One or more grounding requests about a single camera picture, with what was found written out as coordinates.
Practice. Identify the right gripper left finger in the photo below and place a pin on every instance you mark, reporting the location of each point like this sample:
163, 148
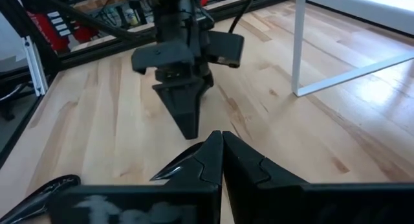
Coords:
194, 201

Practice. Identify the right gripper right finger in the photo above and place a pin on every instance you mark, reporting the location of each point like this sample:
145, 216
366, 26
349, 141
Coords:
275, 201

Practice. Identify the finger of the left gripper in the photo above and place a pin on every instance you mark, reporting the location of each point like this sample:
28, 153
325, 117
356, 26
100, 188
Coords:
226, 49
161, 57

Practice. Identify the black teardrop plate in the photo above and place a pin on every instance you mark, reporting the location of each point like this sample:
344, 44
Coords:
32, 201
174, 167

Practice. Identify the small bottle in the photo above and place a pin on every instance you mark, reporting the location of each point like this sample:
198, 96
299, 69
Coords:
131, 17

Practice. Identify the white perforated metal shelf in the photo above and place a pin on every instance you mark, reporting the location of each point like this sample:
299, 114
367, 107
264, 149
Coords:
298, 55

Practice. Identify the black panel with white labels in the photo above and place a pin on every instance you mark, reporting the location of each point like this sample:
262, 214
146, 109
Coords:
59, 23

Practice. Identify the silver aluminium bracket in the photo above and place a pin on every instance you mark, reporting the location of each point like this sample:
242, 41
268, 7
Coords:
34, 68

